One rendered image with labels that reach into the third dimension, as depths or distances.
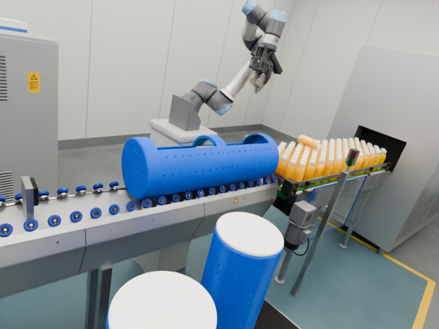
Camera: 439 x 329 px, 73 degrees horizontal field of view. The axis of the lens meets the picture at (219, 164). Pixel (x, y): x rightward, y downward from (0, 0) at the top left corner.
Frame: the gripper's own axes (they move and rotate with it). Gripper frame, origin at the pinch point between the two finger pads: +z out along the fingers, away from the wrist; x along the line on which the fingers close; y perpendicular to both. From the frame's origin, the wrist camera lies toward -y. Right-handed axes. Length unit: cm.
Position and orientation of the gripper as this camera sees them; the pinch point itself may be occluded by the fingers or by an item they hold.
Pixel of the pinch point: (257, 91)
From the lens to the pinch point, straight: 145.8
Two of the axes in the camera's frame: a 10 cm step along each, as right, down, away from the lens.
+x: 5.9, 3.6, -7.2
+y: -7.5, -0.8, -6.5
